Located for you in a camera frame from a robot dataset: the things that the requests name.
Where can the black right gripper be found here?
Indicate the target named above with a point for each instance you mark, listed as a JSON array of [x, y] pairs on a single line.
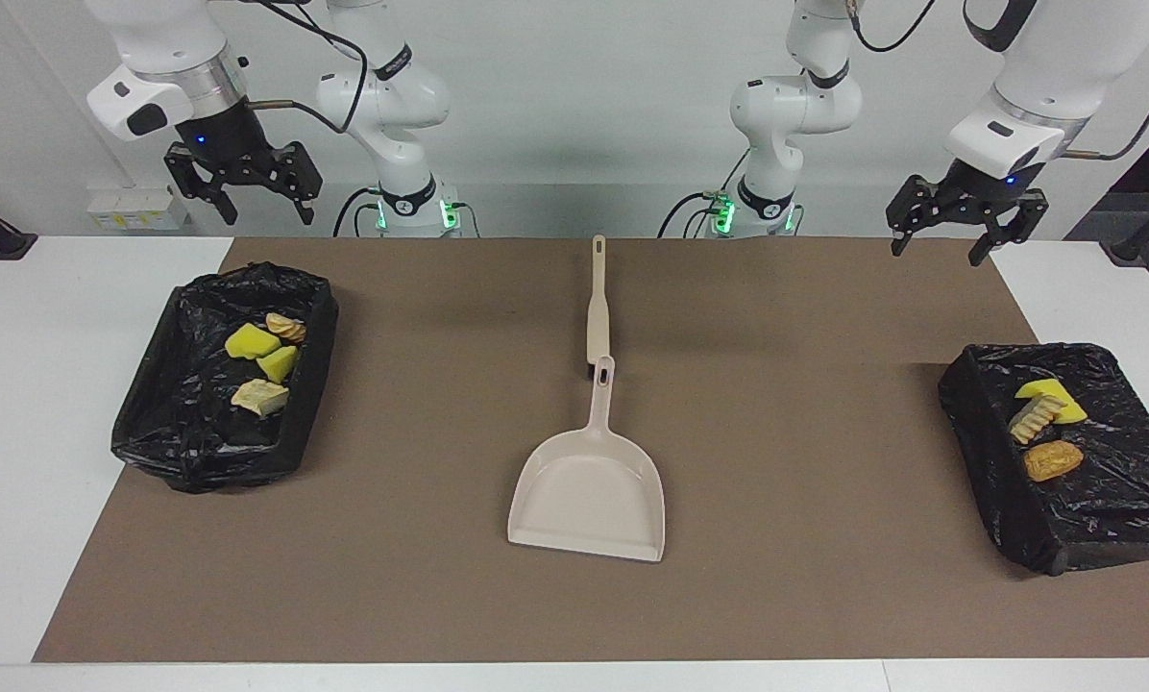
[[224, 139]]

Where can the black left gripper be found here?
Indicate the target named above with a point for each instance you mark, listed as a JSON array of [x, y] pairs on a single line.
[[980, 187]]

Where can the striped croissant piece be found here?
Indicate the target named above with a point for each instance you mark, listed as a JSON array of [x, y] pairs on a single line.
[[288, 328]]

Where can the blocky yellow sponge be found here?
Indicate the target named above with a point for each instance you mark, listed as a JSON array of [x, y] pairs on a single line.
[[251, 341]]

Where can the yellow sponge with green side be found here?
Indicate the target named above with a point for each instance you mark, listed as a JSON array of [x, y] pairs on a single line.
[[279, 363]]

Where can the notched yellow sponge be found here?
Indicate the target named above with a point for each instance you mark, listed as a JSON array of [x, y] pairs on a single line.
[[1050, 388]]

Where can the greenish stone-like bread chunk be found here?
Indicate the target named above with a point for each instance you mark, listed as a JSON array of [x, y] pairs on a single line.
[[1034, 419]]

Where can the pale bread chunk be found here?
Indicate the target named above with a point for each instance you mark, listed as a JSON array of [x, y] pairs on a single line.
[[259, 397]]

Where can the brown fried nugget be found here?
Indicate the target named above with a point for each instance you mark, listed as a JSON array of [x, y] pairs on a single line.
[[1053, 460]]

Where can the beige hand brush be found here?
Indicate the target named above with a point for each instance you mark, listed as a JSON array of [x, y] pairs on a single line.
[[598, 317]]

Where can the beige plastic dustpan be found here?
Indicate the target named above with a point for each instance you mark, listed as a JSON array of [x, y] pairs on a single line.
[[589, 500]]

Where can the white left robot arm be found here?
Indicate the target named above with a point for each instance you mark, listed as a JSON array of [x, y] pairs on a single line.
[[1036, 86]]

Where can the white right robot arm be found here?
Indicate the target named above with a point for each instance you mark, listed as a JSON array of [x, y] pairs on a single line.
[[171, 58]]

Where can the open black bag-lined bin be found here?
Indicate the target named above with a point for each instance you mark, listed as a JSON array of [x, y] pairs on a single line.
[[181, 432]]

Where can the black bag-covered bin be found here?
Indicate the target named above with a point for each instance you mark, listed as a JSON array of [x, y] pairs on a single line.
[[1093, 509]]

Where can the brown table mat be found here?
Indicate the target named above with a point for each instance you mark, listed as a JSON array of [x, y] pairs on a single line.
[[344, 577]]

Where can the white wall socket box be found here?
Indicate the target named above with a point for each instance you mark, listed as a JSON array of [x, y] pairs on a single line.
[[137, 207]]

